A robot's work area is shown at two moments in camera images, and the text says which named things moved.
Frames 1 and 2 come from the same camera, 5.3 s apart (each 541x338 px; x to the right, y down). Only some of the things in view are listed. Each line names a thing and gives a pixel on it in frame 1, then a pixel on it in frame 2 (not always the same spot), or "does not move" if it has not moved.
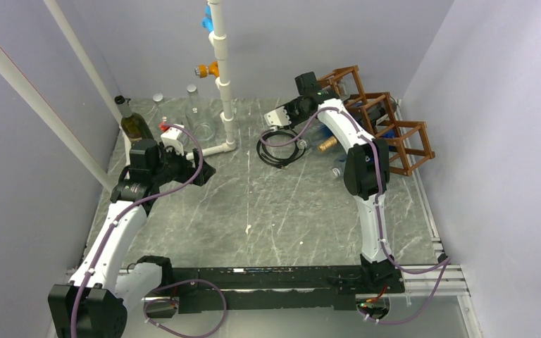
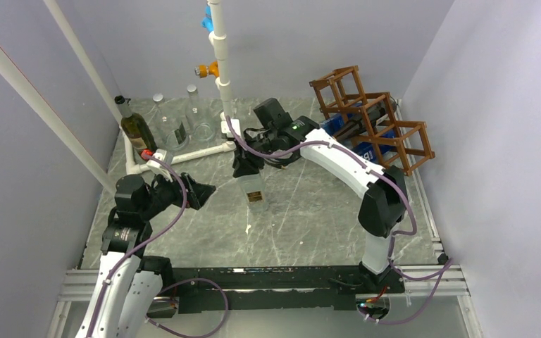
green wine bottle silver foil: x=134 y=127 does not move
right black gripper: x=294 y=123 → x=246 y=165
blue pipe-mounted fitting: x=207 y=21 does not move
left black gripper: x=188 y=172 → x=196 y=193
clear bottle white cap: x=170 y=112 → x=172 y=129
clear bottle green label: x=199 y=117 does not move
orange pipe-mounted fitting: x=203 y=71 does not move
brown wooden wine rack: x=408 y=140 does not move
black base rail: x=201 y=289 does not move
